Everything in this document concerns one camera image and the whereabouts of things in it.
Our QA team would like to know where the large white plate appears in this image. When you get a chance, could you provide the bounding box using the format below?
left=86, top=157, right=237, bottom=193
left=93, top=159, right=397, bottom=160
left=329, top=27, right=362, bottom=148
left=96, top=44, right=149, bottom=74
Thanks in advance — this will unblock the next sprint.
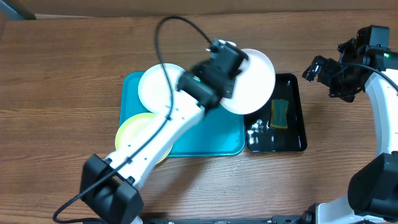
left=220, top=49, right=275, bottom=114

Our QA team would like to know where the green yellow sponge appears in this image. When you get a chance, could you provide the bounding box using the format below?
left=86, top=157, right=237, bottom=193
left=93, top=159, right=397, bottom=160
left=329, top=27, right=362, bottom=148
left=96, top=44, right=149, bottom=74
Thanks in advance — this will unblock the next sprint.
left=271, top=99, right=289, bottom=129

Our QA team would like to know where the white plate with stain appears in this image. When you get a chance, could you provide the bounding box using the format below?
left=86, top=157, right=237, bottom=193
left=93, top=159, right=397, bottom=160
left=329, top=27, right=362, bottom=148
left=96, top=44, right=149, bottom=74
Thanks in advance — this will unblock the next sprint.
left=138, top=63, right=185, bottom=113

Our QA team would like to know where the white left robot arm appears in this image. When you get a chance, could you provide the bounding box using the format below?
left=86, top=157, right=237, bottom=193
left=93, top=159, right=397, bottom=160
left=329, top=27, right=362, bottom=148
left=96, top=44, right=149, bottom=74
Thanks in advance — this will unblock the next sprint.
left=80, top=40, right=249, bottom=223

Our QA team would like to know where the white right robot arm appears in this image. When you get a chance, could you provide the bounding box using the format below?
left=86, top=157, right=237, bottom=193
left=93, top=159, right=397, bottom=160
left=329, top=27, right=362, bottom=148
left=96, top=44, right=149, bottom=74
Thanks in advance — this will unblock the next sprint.
left=302, top=50, right=397, bottom=223

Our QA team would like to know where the teal plastic tray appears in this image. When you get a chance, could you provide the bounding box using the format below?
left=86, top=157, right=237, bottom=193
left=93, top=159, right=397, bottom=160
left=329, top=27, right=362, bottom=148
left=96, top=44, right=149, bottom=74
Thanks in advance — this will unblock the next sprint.
left=119, top=72, right=246, bottom=157

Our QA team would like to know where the black plastic tray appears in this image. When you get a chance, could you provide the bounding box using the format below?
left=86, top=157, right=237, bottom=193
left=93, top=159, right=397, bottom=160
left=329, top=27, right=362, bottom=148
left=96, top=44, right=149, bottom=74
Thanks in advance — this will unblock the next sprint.
left=244, top=73, right=307, bottom=153

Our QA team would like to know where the yellow plate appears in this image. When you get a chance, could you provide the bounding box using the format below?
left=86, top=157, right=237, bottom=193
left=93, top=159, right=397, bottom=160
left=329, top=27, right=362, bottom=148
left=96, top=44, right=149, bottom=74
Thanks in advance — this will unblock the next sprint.
left=111, top=113, right=174, bottom=166

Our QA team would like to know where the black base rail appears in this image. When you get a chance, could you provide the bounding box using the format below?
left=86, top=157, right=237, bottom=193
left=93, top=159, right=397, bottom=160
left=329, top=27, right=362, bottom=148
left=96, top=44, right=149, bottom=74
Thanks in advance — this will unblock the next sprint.
left=132, top=215, right=311, bottom=224

